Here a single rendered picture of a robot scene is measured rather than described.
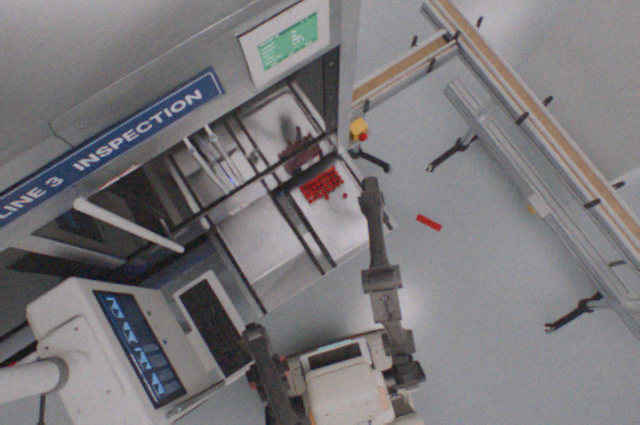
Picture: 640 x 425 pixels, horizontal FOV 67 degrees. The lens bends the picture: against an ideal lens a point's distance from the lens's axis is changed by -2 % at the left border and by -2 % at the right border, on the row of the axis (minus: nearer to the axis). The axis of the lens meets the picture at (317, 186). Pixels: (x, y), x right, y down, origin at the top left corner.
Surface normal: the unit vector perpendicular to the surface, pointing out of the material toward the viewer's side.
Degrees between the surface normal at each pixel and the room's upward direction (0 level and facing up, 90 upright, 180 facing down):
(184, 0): 0
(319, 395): 42
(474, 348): 0
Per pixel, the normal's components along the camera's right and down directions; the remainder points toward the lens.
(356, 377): -0.21, -0.81
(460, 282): -0.03, -0.25
